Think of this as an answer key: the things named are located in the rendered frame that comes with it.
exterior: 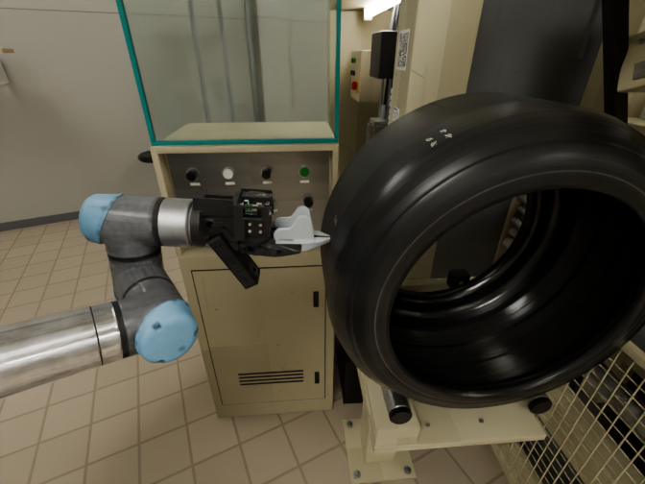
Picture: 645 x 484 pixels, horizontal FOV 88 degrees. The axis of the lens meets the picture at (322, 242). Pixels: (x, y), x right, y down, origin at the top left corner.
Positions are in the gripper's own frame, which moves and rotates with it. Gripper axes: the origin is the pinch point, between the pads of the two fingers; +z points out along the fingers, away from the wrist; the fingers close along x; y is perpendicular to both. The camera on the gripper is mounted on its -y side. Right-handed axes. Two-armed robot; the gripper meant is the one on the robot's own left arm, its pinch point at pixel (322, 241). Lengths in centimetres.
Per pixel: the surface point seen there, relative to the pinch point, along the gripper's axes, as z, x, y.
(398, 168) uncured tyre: 8.1, -5.8, 15.0
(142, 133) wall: -156, 318, -63
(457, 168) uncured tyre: 13.8, -9.9, 16.7
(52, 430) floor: -107, 50, -136
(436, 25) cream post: 20.6, 27.0, 33.9
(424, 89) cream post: 21.2, 26.8, 22.6
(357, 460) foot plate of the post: 29, 27, -120
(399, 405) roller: 17.1, -9.6, -29.3
